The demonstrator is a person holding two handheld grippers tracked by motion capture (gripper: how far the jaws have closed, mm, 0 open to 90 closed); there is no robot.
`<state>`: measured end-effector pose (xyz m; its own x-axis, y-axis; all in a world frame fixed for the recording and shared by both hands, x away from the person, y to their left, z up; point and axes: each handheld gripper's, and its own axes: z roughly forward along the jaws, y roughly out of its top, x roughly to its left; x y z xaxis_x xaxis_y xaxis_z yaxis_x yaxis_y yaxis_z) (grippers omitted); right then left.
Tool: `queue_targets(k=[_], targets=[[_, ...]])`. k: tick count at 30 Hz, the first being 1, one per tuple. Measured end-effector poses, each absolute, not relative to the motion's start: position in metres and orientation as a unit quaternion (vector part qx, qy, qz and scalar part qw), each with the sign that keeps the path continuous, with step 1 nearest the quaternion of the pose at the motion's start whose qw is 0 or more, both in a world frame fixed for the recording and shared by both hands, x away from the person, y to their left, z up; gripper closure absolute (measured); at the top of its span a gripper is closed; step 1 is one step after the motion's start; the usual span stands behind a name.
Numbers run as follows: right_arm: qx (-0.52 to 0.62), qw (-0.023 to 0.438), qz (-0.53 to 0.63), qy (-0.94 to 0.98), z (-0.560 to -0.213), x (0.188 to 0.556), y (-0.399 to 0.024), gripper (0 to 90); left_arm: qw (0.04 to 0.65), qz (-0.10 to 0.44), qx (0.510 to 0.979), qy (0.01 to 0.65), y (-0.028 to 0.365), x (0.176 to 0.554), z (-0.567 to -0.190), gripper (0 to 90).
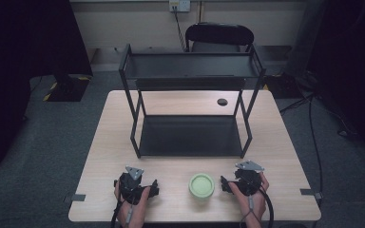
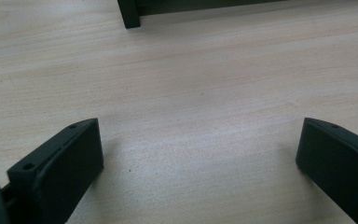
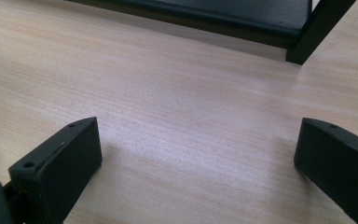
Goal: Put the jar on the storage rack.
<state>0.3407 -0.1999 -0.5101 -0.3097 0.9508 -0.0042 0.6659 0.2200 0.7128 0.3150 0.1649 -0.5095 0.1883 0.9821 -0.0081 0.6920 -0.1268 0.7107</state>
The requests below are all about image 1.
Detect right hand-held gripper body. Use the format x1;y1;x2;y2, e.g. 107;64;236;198
234;160;265;197

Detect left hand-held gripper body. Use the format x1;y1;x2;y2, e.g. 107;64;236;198
119;165;146;205

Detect light green round cup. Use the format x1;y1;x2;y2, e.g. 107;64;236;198
188;172;216;200

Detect black metal two-tier rack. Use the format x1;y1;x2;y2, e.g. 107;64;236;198
118;43;267;160

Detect person's left hand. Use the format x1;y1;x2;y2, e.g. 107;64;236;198
114;181;153;228

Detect person's right hand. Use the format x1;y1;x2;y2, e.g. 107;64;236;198
228;172;270;228

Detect grey left gripper plug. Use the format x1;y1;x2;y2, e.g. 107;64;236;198
125;204;135;226

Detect grey tape strip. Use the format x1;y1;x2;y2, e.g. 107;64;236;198
299;188;324;200
63;193;86;204

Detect black floor box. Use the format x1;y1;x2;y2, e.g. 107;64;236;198
265;73;302;100

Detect black stand base striped tape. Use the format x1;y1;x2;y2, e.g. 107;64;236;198
42;73;93;104

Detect black chair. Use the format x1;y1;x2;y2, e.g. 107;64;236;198
184;21;256;54

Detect dark curtain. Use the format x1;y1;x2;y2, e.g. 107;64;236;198
0;0;93;174
307;0;365;160

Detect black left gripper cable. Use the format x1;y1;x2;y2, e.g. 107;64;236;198
109;199;124;228

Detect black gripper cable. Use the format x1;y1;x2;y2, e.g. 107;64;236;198
109;199;124;228
259;185;276;228

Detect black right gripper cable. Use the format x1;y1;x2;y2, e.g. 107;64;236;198
259;185;276;228

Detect black floor cable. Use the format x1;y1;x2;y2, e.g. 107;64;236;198
279;93;325;195

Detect black socket cable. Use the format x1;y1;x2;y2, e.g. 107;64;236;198
172;5;188;52

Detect white wall socket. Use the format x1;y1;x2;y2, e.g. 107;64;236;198
168;0;192;13

